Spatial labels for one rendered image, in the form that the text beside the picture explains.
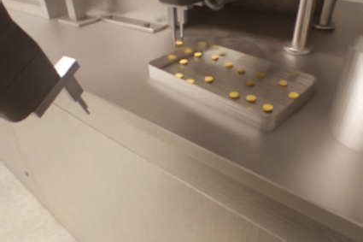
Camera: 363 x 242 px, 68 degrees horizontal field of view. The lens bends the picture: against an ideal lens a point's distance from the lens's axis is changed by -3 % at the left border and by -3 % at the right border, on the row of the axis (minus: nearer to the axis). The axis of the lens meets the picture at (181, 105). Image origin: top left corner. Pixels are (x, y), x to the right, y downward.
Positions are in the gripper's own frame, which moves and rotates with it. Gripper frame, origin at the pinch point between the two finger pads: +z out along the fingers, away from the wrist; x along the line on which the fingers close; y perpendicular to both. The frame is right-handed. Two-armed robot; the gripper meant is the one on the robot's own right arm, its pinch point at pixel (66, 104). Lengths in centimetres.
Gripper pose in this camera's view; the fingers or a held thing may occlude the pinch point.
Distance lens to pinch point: 27.5
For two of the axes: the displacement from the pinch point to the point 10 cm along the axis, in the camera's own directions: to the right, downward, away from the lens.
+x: 9.1, 2.9, -3.0
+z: 1.0, 5.4, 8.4
